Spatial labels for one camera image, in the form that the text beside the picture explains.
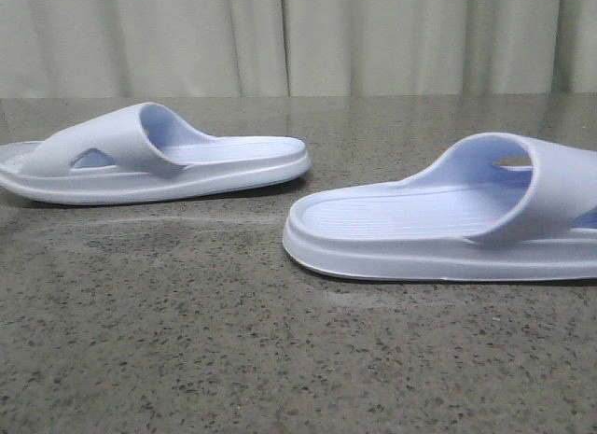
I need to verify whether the beige curtain backdrop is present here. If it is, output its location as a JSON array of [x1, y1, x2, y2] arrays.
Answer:
[[1, 0, 596, 98]]

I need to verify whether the light blue slipper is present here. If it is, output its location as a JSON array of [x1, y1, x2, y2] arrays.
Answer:
[[1, 103, 311, 205], [283, 133, 596, 281]]

